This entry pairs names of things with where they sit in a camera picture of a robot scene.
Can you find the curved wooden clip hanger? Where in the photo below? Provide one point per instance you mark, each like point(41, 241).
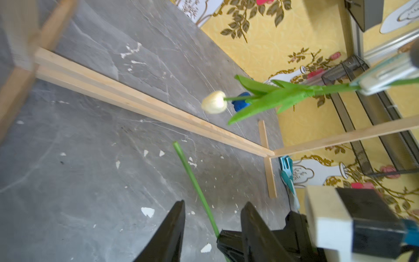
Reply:
point(402, 69)

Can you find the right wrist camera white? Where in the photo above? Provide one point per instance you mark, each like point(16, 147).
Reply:
point(356, 225)

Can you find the wooden clothes rack frame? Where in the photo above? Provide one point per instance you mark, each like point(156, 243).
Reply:
point(32, 48)

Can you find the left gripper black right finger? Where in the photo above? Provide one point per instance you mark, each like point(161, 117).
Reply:
point(259, 243)

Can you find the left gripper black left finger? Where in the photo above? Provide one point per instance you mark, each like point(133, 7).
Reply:
point(166, 244)

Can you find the white artificial tulip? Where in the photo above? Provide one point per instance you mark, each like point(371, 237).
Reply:
point(281, 95)

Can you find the yellow artificial tulip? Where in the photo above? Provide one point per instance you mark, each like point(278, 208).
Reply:
point(200, 194)

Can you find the blue artificial tulip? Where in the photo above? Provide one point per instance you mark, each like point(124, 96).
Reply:
point(241, 104)

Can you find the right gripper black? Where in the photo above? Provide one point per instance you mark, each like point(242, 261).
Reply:
point(294, 237)

